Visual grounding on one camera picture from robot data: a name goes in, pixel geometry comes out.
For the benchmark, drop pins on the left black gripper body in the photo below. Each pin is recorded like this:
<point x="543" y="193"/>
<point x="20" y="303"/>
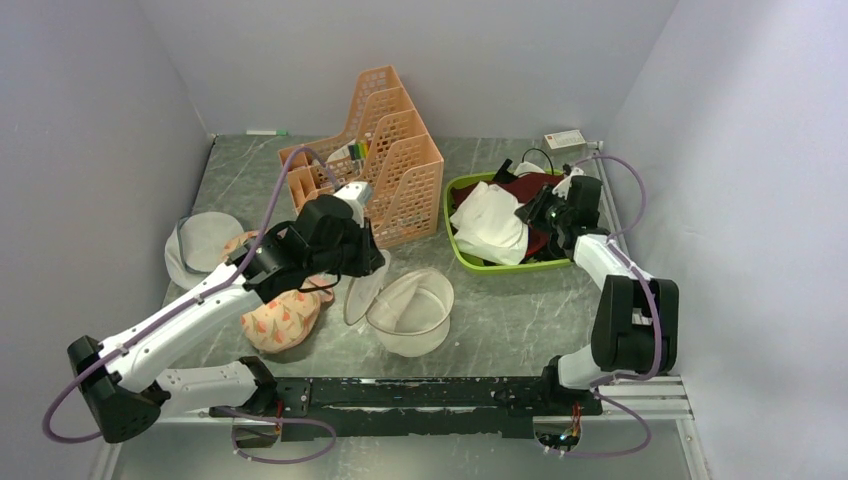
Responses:
<point x="352" y="256"/>

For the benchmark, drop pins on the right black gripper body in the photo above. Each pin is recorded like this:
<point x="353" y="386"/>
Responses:
<point x="549" y="211"/>

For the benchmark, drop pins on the dark red bra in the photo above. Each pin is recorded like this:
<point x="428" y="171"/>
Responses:
<point x="523" y="189"/>

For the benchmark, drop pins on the white mesh laundry bag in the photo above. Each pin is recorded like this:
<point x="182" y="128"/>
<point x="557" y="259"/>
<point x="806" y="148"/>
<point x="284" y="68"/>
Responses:
<point x="410" y="316"/>

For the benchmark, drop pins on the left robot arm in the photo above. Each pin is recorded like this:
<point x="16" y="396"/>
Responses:
<point x="126" y="380"/>

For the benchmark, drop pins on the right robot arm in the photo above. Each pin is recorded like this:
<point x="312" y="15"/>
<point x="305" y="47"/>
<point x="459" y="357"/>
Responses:
<point x="634" y="334"/>

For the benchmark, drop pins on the pink floral laundry bag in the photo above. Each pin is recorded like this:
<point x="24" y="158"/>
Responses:
<point x="286" y="321"/>

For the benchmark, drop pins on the grey-trimmed white mesh bag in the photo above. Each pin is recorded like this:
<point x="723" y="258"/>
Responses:
<point x="192" y="250"/>

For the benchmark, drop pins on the black garment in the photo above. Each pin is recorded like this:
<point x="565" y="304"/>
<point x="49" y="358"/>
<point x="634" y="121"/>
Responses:
<point x="537" y="240"/>

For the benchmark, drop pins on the white garment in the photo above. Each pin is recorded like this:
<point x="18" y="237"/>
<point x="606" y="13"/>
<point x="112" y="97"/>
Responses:
<point x="487" y="227"/>

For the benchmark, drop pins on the small white box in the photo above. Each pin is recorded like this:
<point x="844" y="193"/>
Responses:
<point x="565" y="140"/>

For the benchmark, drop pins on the green plastic basket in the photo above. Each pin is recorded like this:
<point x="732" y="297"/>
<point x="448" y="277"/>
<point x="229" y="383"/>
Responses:
<point x="474" y="264"/>

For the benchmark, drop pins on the orange plastic file organizer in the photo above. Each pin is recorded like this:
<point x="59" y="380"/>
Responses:
<point x="386" y="144"/>

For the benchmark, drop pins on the green white marker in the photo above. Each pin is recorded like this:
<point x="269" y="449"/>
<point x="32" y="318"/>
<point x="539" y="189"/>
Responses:
<point x="258" y="132"/>

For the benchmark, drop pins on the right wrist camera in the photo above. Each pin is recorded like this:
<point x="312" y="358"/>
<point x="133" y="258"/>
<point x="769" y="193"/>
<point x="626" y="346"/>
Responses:
<point x="562" y="188"/>

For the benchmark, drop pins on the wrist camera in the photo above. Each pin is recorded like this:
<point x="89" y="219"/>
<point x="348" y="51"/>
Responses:
<point x="562" y="188"/>
<point x="357" y="195"/>

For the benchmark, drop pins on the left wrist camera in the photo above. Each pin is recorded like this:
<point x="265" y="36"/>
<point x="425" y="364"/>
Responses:
<point x="357" y="195"/>

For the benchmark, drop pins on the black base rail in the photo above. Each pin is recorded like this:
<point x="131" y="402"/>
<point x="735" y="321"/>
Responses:
<point x="363" y="407"/>

